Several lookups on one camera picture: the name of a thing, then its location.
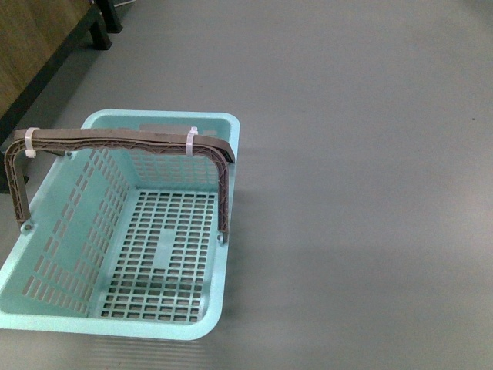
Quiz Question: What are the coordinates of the light blue plastic basket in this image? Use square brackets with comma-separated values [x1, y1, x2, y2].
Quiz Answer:
[1, 109, 240, 340]

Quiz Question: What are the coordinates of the wooden cabinet with black base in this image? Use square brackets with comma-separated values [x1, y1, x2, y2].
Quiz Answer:
[1, 1, 112, 141]

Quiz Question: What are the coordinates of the white zip tie right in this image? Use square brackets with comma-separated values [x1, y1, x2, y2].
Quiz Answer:
[186, 126, 198, 156]

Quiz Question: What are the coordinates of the white zip tie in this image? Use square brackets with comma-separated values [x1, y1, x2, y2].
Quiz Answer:
[186, 126, 198, 156]
[24, 127, 39, 159]

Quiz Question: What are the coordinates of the white zip tie left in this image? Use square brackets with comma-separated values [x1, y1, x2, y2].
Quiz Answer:
[24, 127, 39, 159]

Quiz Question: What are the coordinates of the black furniture leg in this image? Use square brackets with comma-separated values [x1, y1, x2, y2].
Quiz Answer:
[95, 0, 122, 33]

